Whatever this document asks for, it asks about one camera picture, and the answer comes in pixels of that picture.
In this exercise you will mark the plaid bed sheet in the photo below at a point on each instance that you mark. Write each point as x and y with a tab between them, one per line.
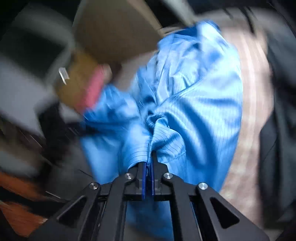
241	185

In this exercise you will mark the wooden headboard panel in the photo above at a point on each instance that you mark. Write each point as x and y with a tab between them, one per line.
114	31

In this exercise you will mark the white window frame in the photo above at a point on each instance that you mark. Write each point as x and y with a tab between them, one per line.
37	44

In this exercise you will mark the pink garment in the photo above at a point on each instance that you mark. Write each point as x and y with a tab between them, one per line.
100	77

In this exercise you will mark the orange fuzzy blanket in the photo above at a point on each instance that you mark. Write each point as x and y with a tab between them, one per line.
18	215

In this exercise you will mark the dark grey garment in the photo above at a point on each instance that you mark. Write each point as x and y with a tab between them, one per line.
277	137

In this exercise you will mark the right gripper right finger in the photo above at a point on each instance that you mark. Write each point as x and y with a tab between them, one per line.
157	171

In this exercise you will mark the blue striped garment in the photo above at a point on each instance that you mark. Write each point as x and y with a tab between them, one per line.
185	104

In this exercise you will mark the wooden nightstand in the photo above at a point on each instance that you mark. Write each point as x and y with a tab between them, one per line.
73	91

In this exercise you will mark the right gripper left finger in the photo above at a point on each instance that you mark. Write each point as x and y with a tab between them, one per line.
141	180

